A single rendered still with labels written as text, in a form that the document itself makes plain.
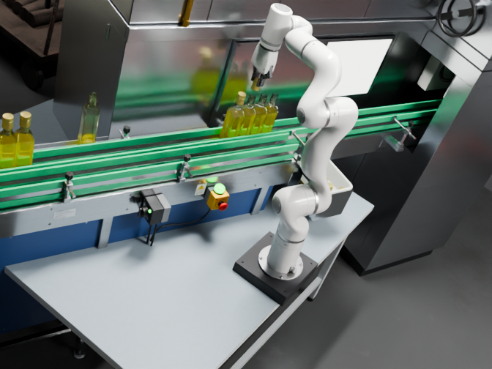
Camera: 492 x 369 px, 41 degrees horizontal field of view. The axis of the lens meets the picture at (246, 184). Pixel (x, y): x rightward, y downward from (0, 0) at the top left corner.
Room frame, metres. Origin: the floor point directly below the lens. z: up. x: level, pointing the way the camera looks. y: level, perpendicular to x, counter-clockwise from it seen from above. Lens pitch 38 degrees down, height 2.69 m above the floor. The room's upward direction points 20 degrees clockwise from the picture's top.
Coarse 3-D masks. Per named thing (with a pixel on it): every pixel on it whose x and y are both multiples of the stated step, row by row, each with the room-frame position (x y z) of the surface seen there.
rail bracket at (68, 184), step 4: (68, 172) 1.65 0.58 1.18; (68, 176) 1.63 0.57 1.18; (72, 176) 1.64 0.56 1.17; (68, 180) 1.64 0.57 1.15; (64, 184) 1.64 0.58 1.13; (68, 184) 1.63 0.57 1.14; (72, 184) 1.64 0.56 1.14; (64, 188) 1.63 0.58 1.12; (68, 188) 1.63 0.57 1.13; (64, 192) 1.64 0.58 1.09; (68, 192) 1.64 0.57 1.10; (72, 192) 1.62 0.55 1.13; (64, 196) 1.64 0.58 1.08; (68, 196) 1.64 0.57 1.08; (72, 196) 1.60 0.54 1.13; (64, 200) 1.63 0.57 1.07; (68, 200) 1.64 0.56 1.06
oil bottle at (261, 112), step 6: (258, 108) 2.33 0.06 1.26; (264, 108) 2.34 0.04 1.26; (258, 114) 2.32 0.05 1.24; (264, 114) 2.34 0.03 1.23; (258, 120) 2.33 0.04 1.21; (264, 120) 2.35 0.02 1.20; (252, 126) 2.32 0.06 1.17; (258, 126) 2.34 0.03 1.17; (252, 132) 2.32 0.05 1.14; (258, 132) 2.34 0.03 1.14
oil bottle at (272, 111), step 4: (268, 104) 2.38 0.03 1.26; (268, 108) 2.37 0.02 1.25; (272, 108) 2.37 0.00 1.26; (276, 108) 2.38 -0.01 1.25; (268, 112) 2.36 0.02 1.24; (272, 112) 2.37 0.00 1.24; (276, 112) 2.38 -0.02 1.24; (268, 116) 2.36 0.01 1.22; (272, 116) 2.38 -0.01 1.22; (276, 116) 2.39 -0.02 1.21; (268, 120) 2.36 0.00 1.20; (272, 120) 2.38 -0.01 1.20; (264, 124) 2.36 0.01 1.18; (268, 124) 2.37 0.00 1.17; (272, 124) 2.39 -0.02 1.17; (264, 128) 2.36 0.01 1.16; (268, 128) 2.38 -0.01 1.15; (264, 132) 2.37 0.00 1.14; (268, 132) 2.38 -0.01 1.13
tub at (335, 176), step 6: (330, 162) 2.51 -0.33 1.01; (330, 168) 2.49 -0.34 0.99; (336, 168) 2.48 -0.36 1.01; (330, 174) 2.48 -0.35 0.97; (336, 174) 2.46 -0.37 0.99; (342, 174) 2.45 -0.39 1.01; (330, 180) 2.47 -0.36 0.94; (336, 180) 2.45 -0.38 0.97; (342, 180) 2.43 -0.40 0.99; (336, 186) 2.44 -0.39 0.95; (342, 186) 2.42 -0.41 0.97; (348, 186) 2.40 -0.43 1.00; (336, 192) 2.31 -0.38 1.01
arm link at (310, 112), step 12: (312, 48) 2.06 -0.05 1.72; (324, 48) 2.06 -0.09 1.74; (312, 60) 2.03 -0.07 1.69; (324, 60) 2.00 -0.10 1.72; (336, 60) 2.01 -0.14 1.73; (324, 72) 1.98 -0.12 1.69; (336, 72) 1.98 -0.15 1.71; (312, 84) 1.98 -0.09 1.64; (324, 84) 1.95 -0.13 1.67; (336, 84) 1.97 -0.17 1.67; (312, 96) 1.93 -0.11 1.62; (324, 96) 1.93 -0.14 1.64; (300, 108) 1.91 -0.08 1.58; (312, 108) 1.89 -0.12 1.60; (324, 108) 1.92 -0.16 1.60; (300, 120) 1.89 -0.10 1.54; (312, 120) 1.88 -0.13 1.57; (324, 120) 1.90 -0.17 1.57
